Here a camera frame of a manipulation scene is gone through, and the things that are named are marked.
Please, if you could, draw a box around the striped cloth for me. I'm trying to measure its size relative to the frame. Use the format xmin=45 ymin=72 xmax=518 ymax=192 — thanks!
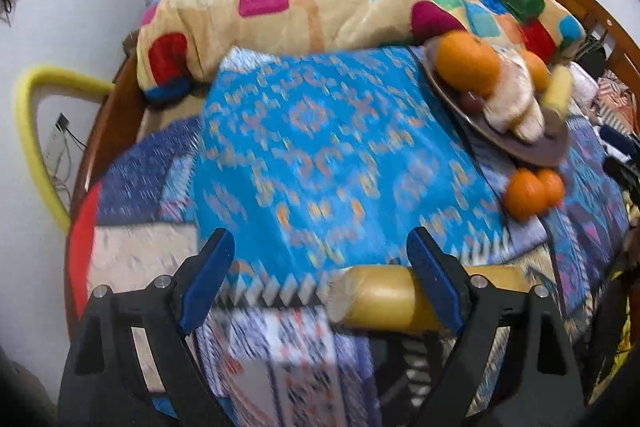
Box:
xmin=596 ymin=77 xmax=637 ymax=128

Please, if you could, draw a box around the medium orange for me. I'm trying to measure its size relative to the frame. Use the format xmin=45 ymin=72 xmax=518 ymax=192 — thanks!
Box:
xmin=520 ymin=51 xmax=550 ymax=90

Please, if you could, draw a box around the yellow sugarcane piece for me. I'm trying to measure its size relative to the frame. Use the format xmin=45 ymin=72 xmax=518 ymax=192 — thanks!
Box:
xmin=326 ymin=266 xmax=531 ymax=336
xmin=542 ymin=67 xmax=574 ymax=134

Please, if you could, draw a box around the wooden bed frame side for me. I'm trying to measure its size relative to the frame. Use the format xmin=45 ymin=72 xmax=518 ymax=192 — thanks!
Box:
xmin=70 ymin=52 xmax=147 ymax=219

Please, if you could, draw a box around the colourful patchwork blanket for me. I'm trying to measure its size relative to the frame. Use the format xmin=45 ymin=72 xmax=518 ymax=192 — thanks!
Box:
xmin=136 ymin=0 xmax=587 ymax=105

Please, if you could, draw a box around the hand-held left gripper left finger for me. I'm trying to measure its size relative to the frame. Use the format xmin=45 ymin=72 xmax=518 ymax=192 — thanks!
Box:
xmin=59 ymin=228 xmax=236 ymax=427

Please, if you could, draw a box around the large orange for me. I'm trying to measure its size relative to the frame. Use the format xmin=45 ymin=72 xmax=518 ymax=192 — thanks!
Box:
xmin=436 ymin=31 xmax=502 ymax=98

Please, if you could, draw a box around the small dark red fruit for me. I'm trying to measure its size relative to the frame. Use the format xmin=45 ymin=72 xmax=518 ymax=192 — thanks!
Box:
xmin=459 ymin=91 xmax=489 ymax=114

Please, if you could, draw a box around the wooden bed headboard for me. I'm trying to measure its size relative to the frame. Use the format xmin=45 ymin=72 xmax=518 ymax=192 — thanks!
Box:
xmin=517 ymin=0 xmax=640 ymax=74

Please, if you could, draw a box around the yellow foam tube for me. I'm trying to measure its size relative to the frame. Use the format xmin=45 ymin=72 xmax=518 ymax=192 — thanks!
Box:
xmin=14 ymin=65 xmax=117 ymax=234

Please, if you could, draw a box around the dark purple round plate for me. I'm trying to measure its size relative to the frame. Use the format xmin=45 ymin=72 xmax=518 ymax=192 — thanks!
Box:
xmin=422 ymin=39 xmax=572 ymax=168

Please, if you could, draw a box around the blue patterned cloth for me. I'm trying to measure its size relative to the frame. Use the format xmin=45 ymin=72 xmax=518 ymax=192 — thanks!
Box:
xmin=192 ymin=47 xmax=512 ymax=299

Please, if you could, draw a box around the peeled pomelo segment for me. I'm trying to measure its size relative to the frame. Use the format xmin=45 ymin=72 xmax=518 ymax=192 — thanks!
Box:
xmin=492 ymin=54 xmax=535 ymax=118
xmin=484 ymin=99 xmax=546 ymax=143

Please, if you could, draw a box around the black bag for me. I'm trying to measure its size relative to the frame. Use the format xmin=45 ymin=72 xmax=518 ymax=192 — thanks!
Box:
xmin=579 ymin=36 xmax=609 ymax=64

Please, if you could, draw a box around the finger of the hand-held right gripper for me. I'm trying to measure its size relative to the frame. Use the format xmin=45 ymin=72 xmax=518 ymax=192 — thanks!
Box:
xmin=599 ymin=125 xmax=633 ymax=154
xmin=602 ymin=156 xmax=639 ymax=196

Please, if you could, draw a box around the small tangerine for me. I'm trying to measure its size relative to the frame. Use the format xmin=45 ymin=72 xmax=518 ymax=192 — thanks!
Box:
xmin=502 ymin=168 xmax=548 ymax=223
xmin=539 ymin=169 xmax=566 ymax=210

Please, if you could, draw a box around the patterned bedspread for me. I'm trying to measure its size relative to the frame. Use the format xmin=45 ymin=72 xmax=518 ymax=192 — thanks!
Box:
xmin=65 ymin=47 xmax=636 ymax=427

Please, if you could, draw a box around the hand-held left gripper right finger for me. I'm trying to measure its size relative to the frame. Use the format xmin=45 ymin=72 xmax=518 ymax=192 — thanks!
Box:
xmin=406 ymin=227 xmax=586 ymax=427

